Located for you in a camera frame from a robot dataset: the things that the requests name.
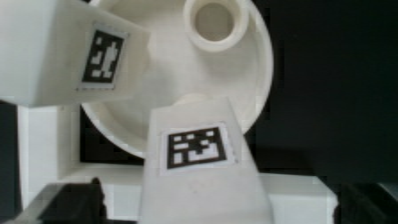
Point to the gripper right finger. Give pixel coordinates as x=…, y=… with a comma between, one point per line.
x=367, y=204

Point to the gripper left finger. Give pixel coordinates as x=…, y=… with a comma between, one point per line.
x=69, y=204

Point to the white stool leg with tag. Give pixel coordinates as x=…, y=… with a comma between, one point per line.
x=74, y=53

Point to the white obstacle wall frame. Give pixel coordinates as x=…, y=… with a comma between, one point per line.
x=301, y=197

